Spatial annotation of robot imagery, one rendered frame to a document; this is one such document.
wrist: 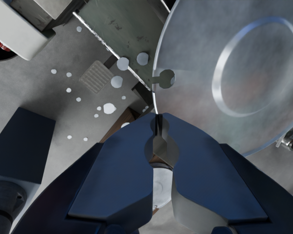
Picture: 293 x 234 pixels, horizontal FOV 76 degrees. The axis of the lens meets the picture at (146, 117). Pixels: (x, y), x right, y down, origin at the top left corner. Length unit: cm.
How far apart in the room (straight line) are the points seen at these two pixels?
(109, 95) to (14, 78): 44
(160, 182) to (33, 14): 80
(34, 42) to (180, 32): 23
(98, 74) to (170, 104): 63
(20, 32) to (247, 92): 34
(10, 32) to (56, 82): 68
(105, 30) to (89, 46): 65
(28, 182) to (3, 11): 52
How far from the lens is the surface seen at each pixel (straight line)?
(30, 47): 36
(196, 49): 23
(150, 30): 35
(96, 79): 85
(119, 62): 34
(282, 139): 40
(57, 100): 106
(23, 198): 76
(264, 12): 28
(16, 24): 36
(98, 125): 112
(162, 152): 27
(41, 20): 36
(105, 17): 33
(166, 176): 92
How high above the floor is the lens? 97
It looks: 58 degrees down
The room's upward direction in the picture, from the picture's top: 147 degrees clockwise
